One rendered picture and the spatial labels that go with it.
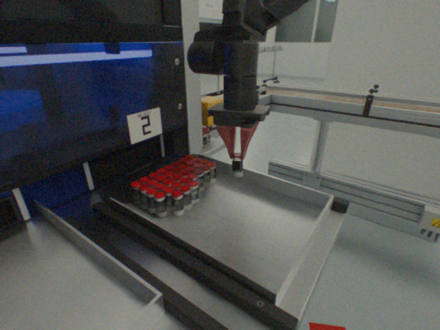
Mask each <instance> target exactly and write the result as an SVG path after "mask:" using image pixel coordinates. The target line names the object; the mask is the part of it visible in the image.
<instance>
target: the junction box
mask: <svg viewBox="0 0 440 330"><path fill-rule="evenodd" d="M418 227H420V228H423V229H425V230H428V231H432V232H436V233H438V234H440V209H439V208H435V207H431V206H427V205H425V206H424V209H423V210H422V211H421V214H420V217H419V219H418Z"/></svg>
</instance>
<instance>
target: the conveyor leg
mask: <svg viewBox="0 0 440 330"><path fill-rule="evenodd" d="M313 120H318V121H319V123H318V129H317V134H316V141H315V145H314V153H313V157H312V163H311V169H310V170H311V171H313V172H319V171H320V168H321V161H322V160H323V154H324V150H325V144H326V140H327V134H328V129H329V123H330V122H331V123H332V122H334V121H329V120H321V119H313Z"/></svg>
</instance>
